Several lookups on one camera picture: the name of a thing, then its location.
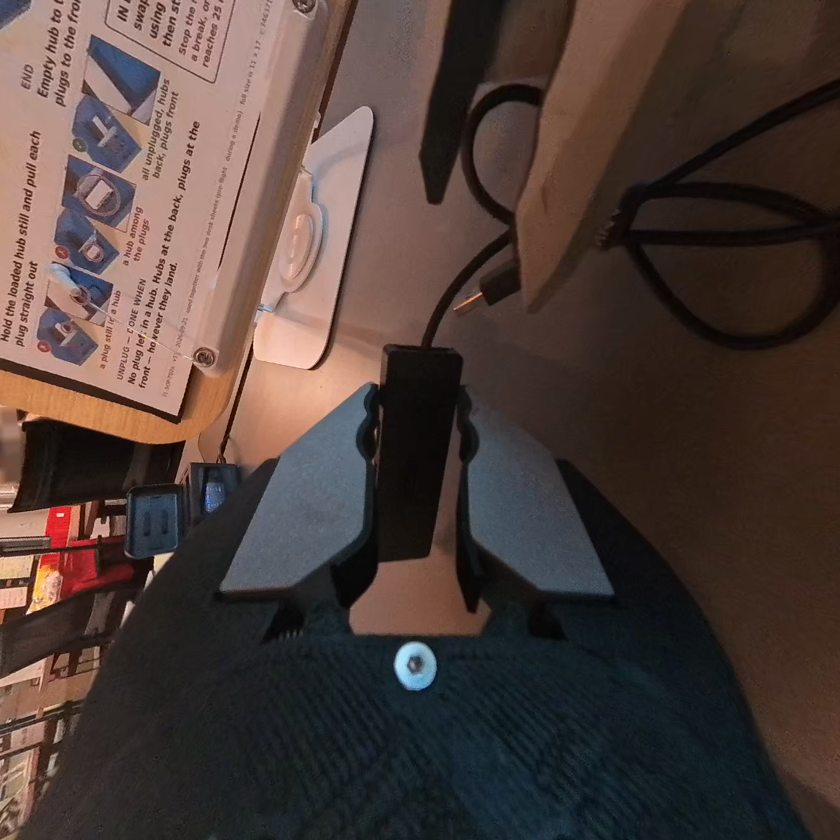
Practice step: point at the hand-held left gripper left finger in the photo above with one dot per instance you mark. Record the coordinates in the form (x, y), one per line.
(308, 518)

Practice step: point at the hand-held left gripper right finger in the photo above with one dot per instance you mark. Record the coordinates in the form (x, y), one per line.
(531, 525)

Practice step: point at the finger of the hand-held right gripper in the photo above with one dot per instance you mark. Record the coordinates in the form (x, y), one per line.
(485, 46)
(604, 98)

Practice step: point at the instruction sheet on wooden stand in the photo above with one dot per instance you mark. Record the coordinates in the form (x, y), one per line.
(197, 420)

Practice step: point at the small black display device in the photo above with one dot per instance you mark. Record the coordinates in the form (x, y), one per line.
(157, 518)

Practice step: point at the white stand base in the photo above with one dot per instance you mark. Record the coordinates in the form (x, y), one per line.
(328, 197)

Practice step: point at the red box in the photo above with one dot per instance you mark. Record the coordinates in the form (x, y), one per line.
(79, 558)

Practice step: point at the black office chair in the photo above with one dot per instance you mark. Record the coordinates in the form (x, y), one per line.
(79, 466)

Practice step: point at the white sheet holder bar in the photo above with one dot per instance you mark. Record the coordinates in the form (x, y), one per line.
(262, 197)

